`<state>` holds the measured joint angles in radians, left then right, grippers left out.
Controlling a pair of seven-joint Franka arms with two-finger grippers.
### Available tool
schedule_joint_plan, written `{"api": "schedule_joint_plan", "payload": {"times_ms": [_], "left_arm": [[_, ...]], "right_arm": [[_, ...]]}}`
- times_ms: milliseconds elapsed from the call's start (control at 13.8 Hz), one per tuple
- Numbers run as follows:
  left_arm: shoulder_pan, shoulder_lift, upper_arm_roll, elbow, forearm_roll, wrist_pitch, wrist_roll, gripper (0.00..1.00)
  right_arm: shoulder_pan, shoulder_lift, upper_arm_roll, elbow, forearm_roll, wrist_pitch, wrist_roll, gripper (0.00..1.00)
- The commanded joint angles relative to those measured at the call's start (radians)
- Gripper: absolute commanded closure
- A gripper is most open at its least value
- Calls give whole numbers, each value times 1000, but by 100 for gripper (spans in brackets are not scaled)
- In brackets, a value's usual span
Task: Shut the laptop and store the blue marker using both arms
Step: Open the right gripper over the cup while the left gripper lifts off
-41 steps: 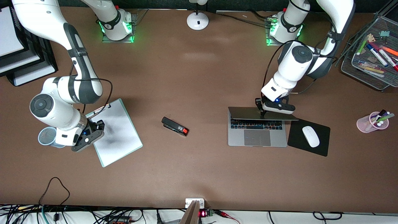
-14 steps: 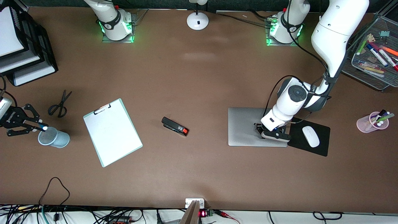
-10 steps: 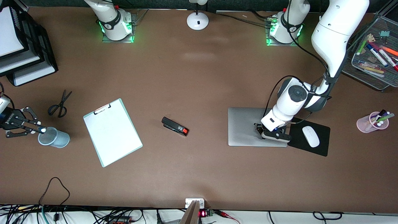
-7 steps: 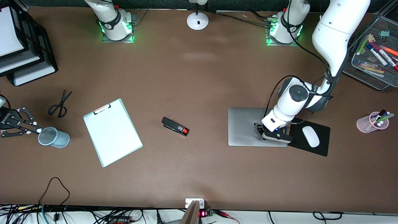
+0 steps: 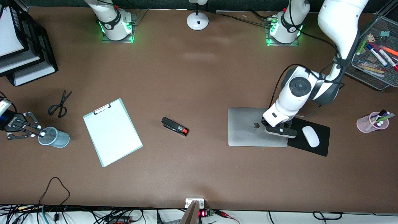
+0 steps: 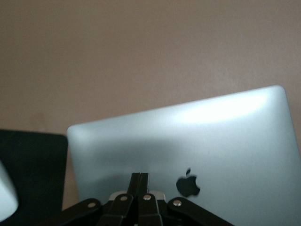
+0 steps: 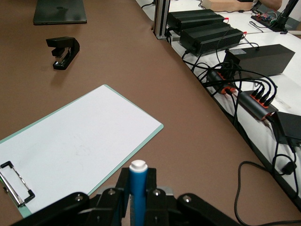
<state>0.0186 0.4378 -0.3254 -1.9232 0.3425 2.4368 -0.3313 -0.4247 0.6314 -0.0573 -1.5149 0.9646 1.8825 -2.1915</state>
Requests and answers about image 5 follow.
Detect white paper sheet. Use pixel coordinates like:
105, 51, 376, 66
0, 9, 25, 58

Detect black cable loop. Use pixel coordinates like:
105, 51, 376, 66
312, 211, 343, 221

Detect white marker with blue cap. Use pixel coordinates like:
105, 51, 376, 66
366, 44, 389, 67

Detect black stapler with red end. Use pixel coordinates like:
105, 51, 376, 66
161, 117, 189, 137

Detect black looped cable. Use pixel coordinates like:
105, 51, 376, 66
39, 177, 71, 207

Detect light blue mesh cup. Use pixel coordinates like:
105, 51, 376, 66
38, 127, 70, 148

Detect green marker in tray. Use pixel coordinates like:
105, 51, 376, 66
356, 37, 371, 56

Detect black mouse pad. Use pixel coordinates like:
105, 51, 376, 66
287, 117, 331, 157

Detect white marker with red cap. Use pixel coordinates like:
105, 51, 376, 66
378, 48, 398, 72

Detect orange marker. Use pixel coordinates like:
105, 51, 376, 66
380, 45, 398, 57

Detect white mount block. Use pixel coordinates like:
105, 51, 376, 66
185, 198, 205, 208

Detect black cable bundle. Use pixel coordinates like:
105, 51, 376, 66
215, 11, 275, 27

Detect silver laptop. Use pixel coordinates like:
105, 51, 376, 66
228, 107, 288, 147

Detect grey camera stand post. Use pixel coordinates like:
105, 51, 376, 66
180, 200, 200, 224

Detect pink translucent pen cup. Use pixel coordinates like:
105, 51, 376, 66
356, 111, 390, 133

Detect black wire mesh tray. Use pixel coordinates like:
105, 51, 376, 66
345, 12, 398, 92

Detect black stacked document tray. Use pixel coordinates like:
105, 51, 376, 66
0, 6, 58, 87

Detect yellow highlighter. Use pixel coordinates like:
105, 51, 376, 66
358, 63, 386, 75

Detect green marker in cup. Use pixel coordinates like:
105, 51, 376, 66
378, 113, 395, 124

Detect light green clipboard with paper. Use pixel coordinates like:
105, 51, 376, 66
83, 98, 143, 168

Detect white lamp base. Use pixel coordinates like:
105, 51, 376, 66
187, 0, 209, 31

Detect black scissors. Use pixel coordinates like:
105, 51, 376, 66
48, 90, 72, 118

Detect red wire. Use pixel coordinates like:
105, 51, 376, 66
216, 210, 240, 224

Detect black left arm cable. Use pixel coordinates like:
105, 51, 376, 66
268, 30, 345, 118

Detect white computer mouse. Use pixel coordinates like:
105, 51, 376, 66
302, 126, 320, 148

